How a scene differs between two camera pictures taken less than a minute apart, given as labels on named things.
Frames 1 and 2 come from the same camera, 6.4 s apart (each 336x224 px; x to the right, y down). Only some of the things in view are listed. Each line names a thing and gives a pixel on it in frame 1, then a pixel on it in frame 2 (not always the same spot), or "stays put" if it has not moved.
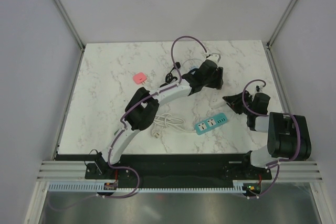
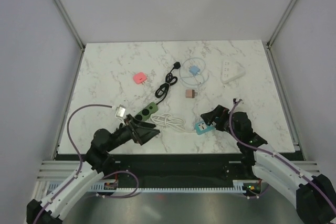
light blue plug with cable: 193,67 stays put
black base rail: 178,171 stays put
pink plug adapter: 139,78 stays put
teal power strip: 204,126 stays put
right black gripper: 234,102 → 219,112
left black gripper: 218,82 → 143,131
